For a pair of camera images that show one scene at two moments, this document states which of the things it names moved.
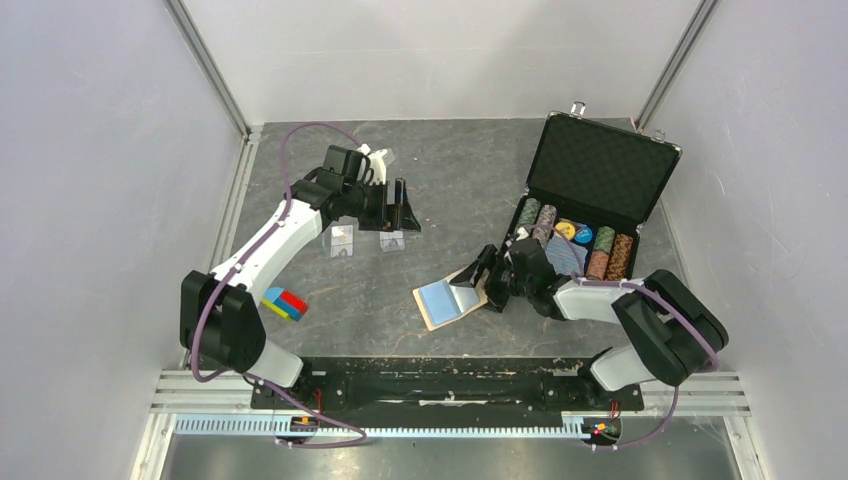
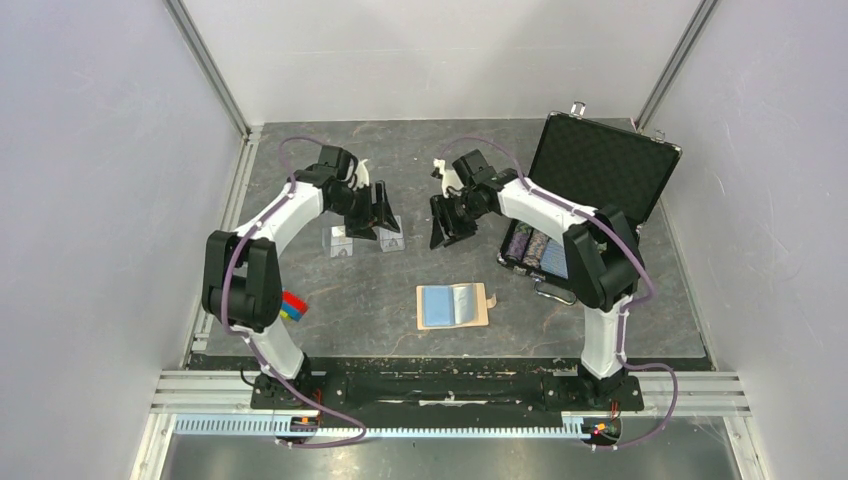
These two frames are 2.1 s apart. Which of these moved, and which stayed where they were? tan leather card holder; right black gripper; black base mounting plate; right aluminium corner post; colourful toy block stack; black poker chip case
Moved: right black gripper; tan leather card holder
Stayed: colourful toy block stack; black base mounting plate; right aluminium corner post; black poker chip case
